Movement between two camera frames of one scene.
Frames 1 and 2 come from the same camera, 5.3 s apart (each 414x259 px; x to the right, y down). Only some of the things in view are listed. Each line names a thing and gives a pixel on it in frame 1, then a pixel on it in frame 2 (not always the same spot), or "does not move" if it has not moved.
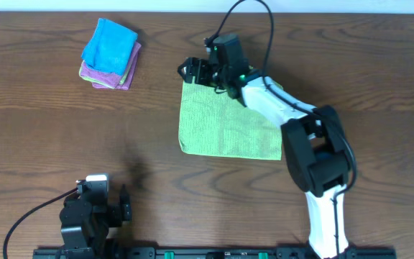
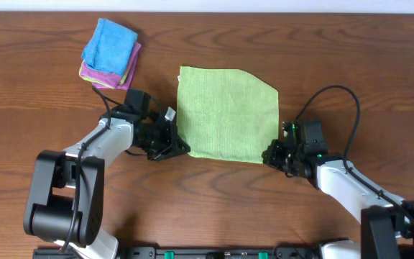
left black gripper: [123, 210] to [170, 147]
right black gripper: [203, 65] to [270, 155]
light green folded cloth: [117, 85] does not move
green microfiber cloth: [212, 123] does not move
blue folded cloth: [110, 47] does not move
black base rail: [209, 252] does not move
